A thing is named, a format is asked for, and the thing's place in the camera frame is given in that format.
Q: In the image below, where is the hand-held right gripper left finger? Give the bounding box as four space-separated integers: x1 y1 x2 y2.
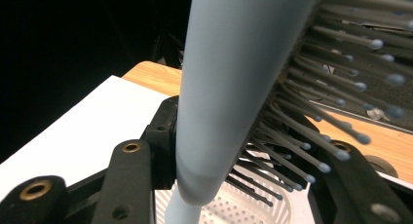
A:
144 95 180 191

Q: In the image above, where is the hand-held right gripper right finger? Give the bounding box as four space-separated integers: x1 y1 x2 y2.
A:
259 110 320 186

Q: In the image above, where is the light blue hairbrush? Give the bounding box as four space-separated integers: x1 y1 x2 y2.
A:
165 0 413 224

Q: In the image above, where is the white slotted plastic basket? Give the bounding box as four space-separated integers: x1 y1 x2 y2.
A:
155 180 293 224

